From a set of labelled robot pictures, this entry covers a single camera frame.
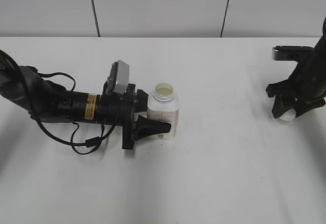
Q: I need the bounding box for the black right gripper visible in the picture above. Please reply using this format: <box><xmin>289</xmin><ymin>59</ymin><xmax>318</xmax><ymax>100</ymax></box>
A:
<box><xmin>266</xmin><ymin>55</ymin><xmax>325</xmax><ymax>119</ymax></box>

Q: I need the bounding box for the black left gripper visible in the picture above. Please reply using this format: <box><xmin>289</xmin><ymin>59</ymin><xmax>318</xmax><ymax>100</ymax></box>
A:
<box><xmin>97</xmin><ymin>84</ymin><xmax>172</xmax><ymax>150</ymax></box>

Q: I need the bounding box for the white round bottle cap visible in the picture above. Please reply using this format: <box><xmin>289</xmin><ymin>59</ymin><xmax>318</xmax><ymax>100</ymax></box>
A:
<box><xmin>279</xmin><ymin>108</ymin><xmax>296</xmax><ymax>122</ymax></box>

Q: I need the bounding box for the white square plastic bottle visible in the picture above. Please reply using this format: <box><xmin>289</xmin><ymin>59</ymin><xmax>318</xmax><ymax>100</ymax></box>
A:
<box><xmin>147</xmin><ymin>82</ymin><xmax>179</xmax><ymax>140</ymax></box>

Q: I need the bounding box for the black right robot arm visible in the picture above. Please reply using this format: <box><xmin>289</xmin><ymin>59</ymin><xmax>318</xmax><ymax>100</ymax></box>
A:
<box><xmin>266</xmin><ymin>23</ymin><xmax>325</xmax><ymax>119</ymax></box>

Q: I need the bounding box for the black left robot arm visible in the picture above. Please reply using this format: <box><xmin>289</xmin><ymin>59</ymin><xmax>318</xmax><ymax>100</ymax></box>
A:
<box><xmin>1</xmin><ymin>51</ymin><xmax>172</xmax><ymax>152</ymax></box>

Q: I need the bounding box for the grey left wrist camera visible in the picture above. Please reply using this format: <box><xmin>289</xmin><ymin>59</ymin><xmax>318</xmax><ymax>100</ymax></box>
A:
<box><xmin>105</xmin><ymin>60</ymin><xmax>129</xmax><ymax>95</ymax></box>

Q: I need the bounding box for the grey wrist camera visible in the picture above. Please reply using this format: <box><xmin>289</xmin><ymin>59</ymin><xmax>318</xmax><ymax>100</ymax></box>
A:
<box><xmin>272</xmin><ymin>46</ymin><xmax>313</xmax><ymax>63</ymax></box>
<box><xmin>105</xmin><ymin>60</ymin><xmax>129</xmax><ymax>95</ymax></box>

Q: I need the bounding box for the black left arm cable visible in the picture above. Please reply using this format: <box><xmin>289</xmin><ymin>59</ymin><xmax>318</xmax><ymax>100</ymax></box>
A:
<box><xmin>0</xmin><ymin>49</ymin><xmax>120</xmax><ymax>155</ymax></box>

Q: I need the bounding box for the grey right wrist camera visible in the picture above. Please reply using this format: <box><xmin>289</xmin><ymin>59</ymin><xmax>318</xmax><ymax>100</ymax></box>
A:
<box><xmin>272</xmin><ymin>46</ymin><xmax>313</xmax><ymax>63</ymax></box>

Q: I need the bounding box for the left black wall seam strip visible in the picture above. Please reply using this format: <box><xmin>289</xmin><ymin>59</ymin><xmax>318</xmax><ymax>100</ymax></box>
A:
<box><xmin>90</xmin><ymin>0</ymin><xmax>101</xmax><ymax>37</ymax></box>

